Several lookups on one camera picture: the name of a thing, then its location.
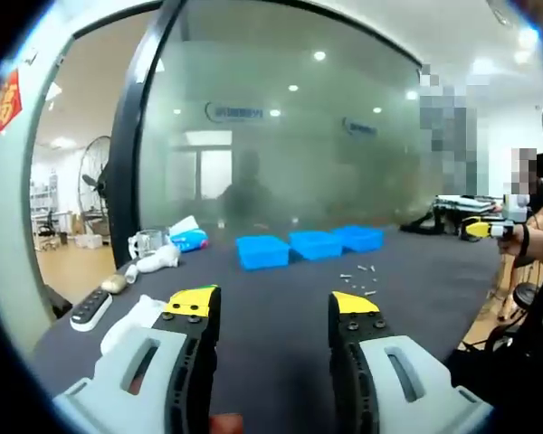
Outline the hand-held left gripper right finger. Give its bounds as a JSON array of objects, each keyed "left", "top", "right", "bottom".
[{"left": 328, "top": 291, "right": 497, "bottom": 434}]

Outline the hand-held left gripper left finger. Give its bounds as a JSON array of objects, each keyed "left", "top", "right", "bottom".
[{"left": 52, "top": 283, "right": 222, "bottom": 434}]

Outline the blue plastic bin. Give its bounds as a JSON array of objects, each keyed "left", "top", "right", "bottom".
[
  {"left": 234, "top": 234, "right": 291, "bottom": 272},
  {"left": 332, "top": 224, "right": 385, "bottom": 253},
  {"left": 288, "top": 230, "right": 344, "bottom": 262}
]

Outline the screws nuts washers group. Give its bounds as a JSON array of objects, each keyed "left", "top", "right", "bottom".
[{"left": 338, "top": 263, "right": 380, "bottom": 297}]

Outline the person's right hand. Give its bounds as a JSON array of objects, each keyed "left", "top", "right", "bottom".
[{"left": 498, "top": 230, "right": 526, "bottom": 258}]

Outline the person's left hand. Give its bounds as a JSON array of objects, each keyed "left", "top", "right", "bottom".
[{"left": 207, "top": 414, "right": 244, "bottom": 434}]

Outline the white office desk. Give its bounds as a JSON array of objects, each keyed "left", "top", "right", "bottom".
[{"left": 433, "top": 193, "right": 503, "bottom": 212}]

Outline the round black stool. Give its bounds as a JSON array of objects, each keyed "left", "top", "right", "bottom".
[{"left": 511, "top": 282, "right": 538, "bottom": 308}]

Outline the black office chair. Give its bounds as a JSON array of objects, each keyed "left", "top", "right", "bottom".
[{"left": 481, "top": 316, "right": 526, "bottom": 354}]

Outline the beige oval object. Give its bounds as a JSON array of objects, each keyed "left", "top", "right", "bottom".
[{"left": 100, "top": 273, "right": 128, "bottom": 293}]

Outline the white curved plastic object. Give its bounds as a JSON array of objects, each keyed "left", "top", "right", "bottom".
[{"left": 135, "top": 243, "right": 182, "bottom": 275}]

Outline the person in black shirt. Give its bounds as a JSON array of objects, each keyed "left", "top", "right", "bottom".
[{"left": 447, "top": 239, "right": 543, "bottom": 434}]

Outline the blue tissue pack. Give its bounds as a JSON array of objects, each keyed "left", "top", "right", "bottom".
[{"left": 167, "top": 215, "right": 210, "bottom": 253}]

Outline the clear glass mug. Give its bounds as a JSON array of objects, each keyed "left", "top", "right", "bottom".
[{"left": 127, "top": 229, "right": 171, "bottom": 259}]

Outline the white cardboard box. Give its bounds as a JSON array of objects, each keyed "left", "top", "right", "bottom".
[{"left": 74, "top": 232, "right": 104, "bottom": 249}]

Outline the black mesh desk chair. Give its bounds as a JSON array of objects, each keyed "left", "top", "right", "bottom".
[{"left": 36, "top": 209, "right": 58, "bottom": 236}]

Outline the black standing fan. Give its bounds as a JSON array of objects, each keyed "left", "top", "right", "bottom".
[{"left": 78, "top": 135, "right": 114, "bottom": 227}]

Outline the white storage shelf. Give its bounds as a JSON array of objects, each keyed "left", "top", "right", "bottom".
[{"left": 30, "top": 171, "right": 76, "bottom": 216}]

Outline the red diamond paper decoration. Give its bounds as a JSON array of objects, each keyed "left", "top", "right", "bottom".
[{"left": 0, "top": 67, "right": 24, "bottom": 145}]

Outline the black cable bundle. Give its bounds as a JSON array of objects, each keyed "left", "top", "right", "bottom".
[{"left": 397, "top": 210, "right": 462, "bottom": 236}]

